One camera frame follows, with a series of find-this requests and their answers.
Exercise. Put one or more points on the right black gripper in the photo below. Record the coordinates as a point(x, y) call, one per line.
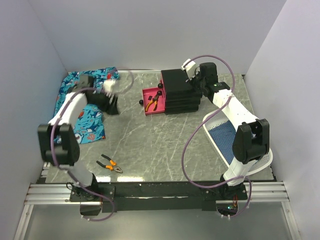
point(197, 74)

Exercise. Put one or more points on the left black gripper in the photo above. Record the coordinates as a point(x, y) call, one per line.
point(111, 109)

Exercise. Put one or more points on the black drawer cabinet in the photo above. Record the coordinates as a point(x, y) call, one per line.
point(179, 96)

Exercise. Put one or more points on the pink top drawer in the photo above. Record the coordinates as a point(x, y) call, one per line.
point(160, 84)

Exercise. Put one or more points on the pink drawer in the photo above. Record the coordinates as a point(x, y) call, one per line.
point(147, 95)
point(160, 84)

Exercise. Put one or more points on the pink bottom drawer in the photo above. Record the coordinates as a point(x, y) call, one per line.
point(147, 95)

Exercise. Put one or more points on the yellow black needle-nose pliers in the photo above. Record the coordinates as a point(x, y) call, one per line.
point(154, 101)

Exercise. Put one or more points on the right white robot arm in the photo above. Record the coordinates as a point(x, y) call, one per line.
point(252, 135)

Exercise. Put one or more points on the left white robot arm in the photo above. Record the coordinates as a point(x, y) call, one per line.
point(57, 140)

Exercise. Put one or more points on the blue shark print cloth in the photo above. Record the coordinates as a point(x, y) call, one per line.
point(89, 126)

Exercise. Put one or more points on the white perforated basket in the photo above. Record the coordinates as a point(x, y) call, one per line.
point(219, 119)

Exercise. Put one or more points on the blue checkered cloth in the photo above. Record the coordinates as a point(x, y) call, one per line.
point(223, 136)

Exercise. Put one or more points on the orange black combination pliers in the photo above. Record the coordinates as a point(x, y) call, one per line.
point(113, 165)

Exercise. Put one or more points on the black base crossbar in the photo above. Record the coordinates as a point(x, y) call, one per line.
point(149, 196)

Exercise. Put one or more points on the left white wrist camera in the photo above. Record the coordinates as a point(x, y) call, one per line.
point(108, 86)

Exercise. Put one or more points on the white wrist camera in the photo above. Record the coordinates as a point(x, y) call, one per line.
point(189, 67)
point(108, 86)

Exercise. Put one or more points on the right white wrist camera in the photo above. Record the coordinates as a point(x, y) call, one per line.
point(189, 67)

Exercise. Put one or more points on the aluminium rail frame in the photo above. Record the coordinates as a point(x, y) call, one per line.
point(51, 188)

